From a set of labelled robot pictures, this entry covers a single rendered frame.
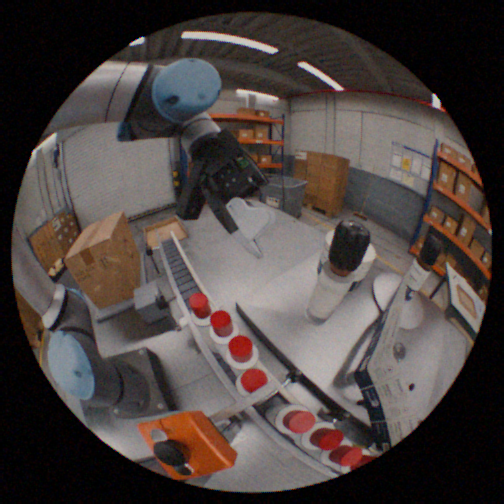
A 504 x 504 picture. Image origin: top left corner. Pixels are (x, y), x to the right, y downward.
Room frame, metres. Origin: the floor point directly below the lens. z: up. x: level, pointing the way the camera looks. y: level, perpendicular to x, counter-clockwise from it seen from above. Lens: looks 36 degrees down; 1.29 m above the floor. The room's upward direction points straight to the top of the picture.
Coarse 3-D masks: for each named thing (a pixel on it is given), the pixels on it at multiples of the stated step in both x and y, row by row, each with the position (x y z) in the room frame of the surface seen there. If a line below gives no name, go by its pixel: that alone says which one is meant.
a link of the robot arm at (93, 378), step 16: (64, 336) -0.01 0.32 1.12; (80, 336) 0.01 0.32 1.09; (48, 352) -0.07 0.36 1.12; (64, 352) -0.04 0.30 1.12; (80, 352) -0.02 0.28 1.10; (96, 352) 0.00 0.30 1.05; (64, 368) -0.07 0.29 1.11; (80, 368) -0.04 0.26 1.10; (96, 368) -0.03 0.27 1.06; (112, 368) -0.01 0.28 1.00; (64, 384) -0.10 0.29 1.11; (80, 384) -0.07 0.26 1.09; (96, 384) -0.06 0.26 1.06; (112, 384) -0.04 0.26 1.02; (96, 400) -0.10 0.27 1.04; (112, 400) -0.08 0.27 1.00
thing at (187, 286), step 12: (168, 240) 0.66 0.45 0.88; (168, 252) 0.56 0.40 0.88; (168, 264) 0.47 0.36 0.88; (180, 264) 0.47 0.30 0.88; (180, 276) 0.40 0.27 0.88; (192, 276) 0.40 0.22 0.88; (180, 288) 0.34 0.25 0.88; (192, 288) 0.35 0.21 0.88; (228, 372) 0.07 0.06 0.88; (276, 396) 0.01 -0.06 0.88; (264, 408) -0.02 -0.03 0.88
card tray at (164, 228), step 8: (160, 224) 0.93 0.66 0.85; (168, 224) 0.96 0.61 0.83; (176, 224) 0.95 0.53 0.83; (144, 232) 0.79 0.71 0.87; (152, 232) 0.85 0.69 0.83; (160, 232) 0.84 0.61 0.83; (168, 232) 0.84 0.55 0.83; (176, 232) 0.83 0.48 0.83; (184, 232) 0.83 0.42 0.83; (152, 240) 0.74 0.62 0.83
